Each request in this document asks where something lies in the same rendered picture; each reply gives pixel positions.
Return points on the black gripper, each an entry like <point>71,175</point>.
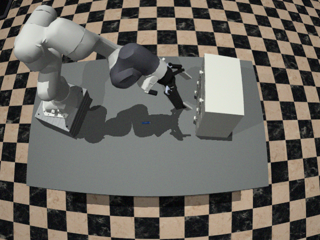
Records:
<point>168,80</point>

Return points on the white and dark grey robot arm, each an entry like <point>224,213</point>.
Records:
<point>44,38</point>

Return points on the white chest of drawers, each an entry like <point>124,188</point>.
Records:
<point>224,101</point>

